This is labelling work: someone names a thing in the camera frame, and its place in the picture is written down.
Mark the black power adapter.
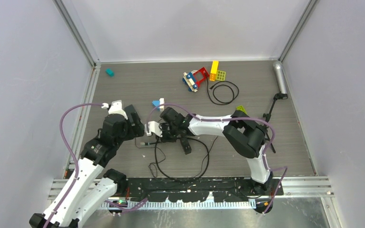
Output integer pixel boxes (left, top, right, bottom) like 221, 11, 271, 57
180, 137, 192, 155

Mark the black power adapter cable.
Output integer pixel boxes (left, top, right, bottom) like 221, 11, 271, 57
134, 135, 219, 179

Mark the blue white toy brick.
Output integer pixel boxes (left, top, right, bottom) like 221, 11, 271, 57
152, 98, 165, 111

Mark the black ethernet cable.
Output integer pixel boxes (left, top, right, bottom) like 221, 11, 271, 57
140, 137, 210, 180

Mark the green toy brick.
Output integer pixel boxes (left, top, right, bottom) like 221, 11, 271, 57
236, 105, 247, 114

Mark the black mini tripod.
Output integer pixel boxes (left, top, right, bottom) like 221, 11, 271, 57
262, 93, 288, 154

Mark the silver microphone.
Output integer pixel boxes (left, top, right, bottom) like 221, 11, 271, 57
273, 61, 288, 95

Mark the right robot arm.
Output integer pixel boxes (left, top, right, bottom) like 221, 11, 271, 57
157, 107, 274, 195

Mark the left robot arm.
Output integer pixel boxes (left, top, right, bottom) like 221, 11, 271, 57
29, 100, 144, 228

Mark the red blue toy vehicle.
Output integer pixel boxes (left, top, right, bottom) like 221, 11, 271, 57
182, 67, 210, 93

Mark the teal block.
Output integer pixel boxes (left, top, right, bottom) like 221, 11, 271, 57
106, 68, 115, 77

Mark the lime green grid plate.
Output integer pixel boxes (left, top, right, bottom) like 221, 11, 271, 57
215, 70, 226, 81

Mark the yellow toy brick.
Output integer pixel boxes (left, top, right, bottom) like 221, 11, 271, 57
209, 60, 219, 81

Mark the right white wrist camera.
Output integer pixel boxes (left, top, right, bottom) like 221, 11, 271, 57
144, 121, 163, 137

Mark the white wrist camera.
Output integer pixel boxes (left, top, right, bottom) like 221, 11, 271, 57
108, 100, 128, 120
144, 121, 163, 137

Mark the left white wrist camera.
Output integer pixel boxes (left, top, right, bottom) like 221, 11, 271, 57
108, 100, 128, 120

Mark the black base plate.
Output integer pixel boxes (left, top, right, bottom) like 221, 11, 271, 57
127, 177, 284, 203

